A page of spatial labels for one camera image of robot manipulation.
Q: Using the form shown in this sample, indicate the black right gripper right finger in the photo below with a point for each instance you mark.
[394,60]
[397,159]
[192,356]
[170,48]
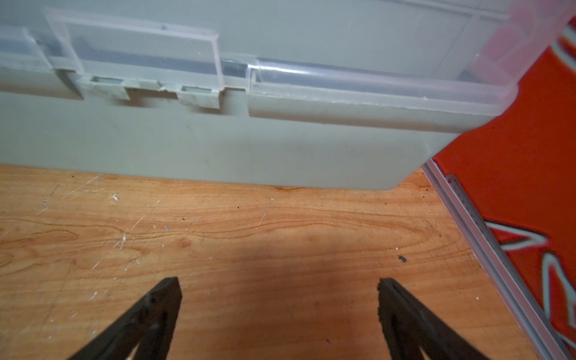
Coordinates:
[412,331]

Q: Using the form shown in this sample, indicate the aluminium frame rail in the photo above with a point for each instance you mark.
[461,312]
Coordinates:
[514,292]

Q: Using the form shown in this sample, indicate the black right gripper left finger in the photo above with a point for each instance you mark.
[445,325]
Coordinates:
[144,331]

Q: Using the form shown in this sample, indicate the grey storage box clear lid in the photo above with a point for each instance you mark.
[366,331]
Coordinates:
[318,94]

